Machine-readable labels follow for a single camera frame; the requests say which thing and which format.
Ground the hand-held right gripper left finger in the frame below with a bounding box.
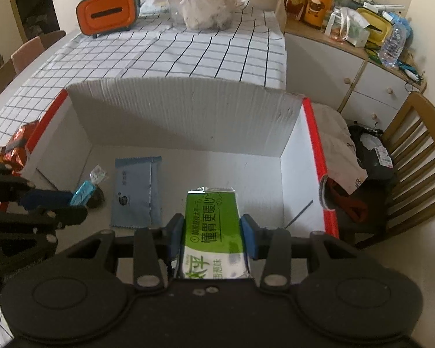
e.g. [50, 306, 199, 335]
[63, 215, 185, 291]

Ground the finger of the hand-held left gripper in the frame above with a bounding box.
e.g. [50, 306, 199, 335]
[0, 206, 88, 242]
[0, 157, 73, 211]

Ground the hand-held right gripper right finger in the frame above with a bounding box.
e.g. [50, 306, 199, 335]
[240, 215, 359, 293]

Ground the blue white small packet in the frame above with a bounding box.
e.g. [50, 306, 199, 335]
[70, 181, 97, 206]

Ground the round chocolate candy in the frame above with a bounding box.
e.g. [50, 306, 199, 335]
[85, 165, 107, 209]

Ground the green snack packet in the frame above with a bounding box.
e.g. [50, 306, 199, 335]
[174, 186, 252, 280]

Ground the red snack packet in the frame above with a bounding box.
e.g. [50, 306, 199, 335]
[0, 144, 31, 175]

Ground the white cardboard box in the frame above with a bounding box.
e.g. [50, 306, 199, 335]
[23, 78, 340, 262]

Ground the wooden chair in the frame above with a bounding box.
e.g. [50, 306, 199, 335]
[0, 58, 17, 106]
[40, 30, 66, 49]
[339, 92, 435, 247]

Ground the white cloth bag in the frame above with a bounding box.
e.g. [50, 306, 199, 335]
[313, 103, 368, 196]

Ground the pink cloth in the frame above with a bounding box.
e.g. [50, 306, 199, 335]
[11, 36, 46, 75]

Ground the black bag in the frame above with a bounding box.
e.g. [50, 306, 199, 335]
[348, 125, 397, 180]

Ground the white checkered tablecloth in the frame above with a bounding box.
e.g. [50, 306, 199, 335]
[0, 0, 288, 338]

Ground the white wooden cabinet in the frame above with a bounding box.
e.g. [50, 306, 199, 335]
[275, 0, 426, 131]

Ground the orange teal tissue box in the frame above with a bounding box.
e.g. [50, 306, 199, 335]
[76, 0, 141, 39]

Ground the white printed packet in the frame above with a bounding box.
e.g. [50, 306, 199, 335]
[139, 0, 171, 17]

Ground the green small item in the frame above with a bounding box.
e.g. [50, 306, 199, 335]
[364, 43, 383, 59]

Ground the white gift bag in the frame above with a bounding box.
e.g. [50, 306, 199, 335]
[325, 7, 370, 48]

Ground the teal small gadget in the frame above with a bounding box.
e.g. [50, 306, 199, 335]
[397, 61, 423, 80]

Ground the clear plastic bag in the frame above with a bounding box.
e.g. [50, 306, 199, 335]
[160, 0, 245, 30]

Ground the clear water bottle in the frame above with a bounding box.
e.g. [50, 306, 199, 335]
[379, 23, 408, 68]

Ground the orange thermos bottle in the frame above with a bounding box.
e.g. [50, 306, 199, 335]
[304, 0, 338, 30]

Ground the yellow tissue box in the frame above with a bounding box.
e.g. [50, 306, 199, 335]
[355, 7, 394, 44]

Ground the blue globe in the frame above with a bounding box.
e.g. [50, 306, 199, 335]
[388, 12, 414, 40]

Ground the white long box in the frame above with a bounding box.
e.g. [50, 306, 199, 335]
[362, 3, 406, 11]

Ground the red strap item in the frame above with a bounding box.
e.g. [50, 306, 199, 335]
[326, 177, 368, 222]

